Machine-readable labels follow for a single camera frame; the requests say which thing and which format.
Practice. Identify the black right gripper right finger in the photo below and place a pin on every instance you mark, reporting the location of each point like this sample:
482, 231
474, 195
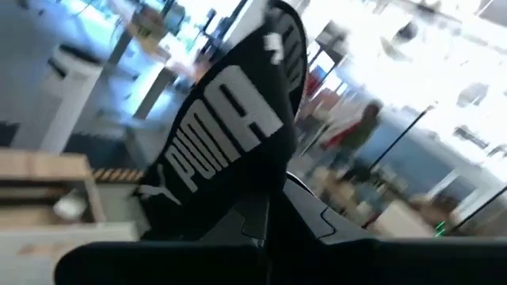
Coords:
305, 217

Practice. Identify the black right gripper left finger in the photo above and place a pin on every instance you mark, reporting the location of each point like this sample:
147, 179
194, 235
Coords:
249, 225

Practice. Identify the black Puma garment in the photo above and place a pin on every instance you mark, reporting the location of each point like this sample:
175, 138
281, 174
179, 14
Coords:
257, 166

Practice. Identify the person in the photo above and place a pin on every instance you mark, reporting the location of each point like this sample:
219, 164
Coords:
356, 130

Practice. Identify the thin black pole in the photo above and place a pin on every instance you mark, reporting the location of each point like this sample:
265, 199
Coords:
400, 136

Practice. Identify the black mat with hazard stripes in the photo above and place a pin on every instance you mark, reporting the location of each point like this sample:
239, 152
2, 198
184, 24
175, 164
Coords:
119, 174

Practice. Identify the white tower air purifier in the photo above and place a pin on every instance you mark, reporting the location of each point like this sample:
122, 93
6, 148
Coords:
67, 99

